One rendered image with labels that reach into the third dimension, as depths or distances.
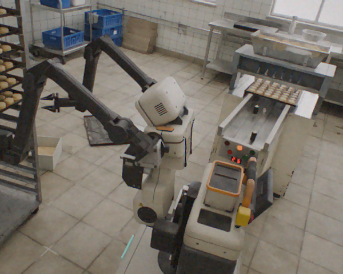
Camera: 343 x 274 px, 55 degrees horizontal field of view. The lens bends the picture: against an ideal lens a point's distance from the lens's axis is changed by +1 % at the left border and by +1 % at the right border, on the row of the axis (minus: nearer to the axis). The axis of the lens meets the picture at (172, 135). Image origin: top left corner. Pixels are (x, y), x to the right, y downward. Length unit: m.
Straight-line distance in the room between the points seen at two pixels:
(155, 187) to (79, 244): 0.99
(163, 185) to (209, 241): 0.34
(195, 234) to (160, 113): 0.53
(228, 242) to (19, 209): 1.52
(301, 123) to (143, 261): 1.54
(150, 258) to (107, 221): 0.66
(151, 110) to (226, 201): 0.53
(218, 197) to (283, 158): 1.41
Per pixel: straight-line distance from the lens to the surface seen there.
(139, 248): 2.01
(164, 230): 1.57
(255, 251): 2.56
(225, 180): 1.55
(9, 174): 2.50
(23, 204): 2.51
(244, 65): 2.70
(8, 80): 2.00
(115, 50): 1.67
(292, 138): 2.72
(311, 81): 2.64
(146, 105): 1.34
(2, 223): 2.41
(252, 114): 2.43
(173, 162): 1.46
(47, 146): 3.22
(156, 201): 1.58
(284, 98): 2.65
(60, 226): 2.52
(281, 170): 2.87
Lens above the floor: 1.82
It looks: 30 degrees down
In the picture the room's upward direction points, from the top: 9 degrees clockwise
